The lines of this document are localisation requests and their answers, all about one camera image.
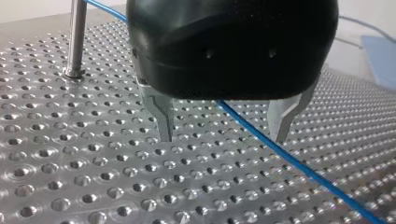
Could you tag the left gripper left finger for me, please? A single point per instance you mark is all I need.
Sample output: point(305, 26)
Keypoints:
point(162, 118)

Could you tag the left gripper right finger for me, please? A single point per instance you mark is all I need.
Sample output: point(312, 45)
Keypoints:
point(281, 121)

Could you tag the grey board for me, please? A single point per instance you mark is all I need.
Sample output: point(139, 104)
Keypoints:
point(379, 60)

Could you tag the metal post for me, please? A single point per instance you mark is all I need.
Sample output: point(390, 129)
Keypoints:
point(76, 37)

